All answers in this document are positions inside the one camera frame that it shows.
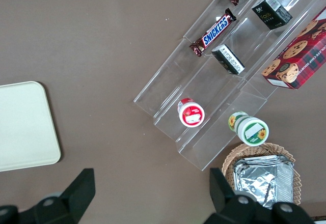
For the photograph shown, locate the red tartan cookie box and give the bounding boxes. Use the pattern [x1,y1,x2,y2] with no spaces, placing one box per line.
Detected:
[261,7,326,90]

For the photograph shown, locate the black box with white label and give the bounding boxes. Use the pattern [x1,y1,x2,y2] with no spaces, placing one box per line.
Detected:
[211,44,246,75]

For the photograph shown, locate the clear acrylic tiered shelf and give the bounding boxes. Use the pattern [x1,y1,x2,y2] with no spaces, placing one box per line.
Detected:
[133,0,326,172]

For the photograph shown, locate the foil wrapped sandwich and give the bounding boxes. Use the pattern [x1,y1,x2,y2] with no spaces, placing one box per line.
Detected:
[233,154,295,210]

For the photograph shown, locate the green lid sunflower jar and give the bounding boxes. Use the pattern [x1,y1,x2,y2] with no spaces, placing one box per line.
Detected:
[228,111,270,147]

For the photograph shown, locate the cream plastic tray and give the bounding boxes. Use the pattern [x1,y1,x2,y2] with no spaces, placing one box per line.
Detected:
[0,80,62,173]

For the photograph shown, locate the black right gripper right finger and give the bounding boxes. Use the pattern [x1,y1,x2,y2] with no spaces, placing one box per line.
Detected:
[203,167,275,224]

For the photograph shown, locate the red lid jar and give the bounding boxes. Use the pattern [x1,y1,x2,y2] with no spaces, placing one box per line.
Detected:
[177,98,205,128]

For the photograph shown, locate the round wicker basket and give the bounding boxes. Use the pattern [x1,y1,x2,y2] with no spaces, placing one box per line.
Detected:
[221,143,302,207]

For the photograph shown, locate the black box with gold print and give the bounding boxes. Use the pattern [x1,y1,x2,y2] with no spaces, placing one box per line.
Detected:
[251,0,293,31]

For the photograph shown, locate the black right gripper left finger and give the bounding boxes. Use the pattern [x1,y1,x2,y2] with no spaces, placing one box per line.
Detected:
[19,167,96,224]

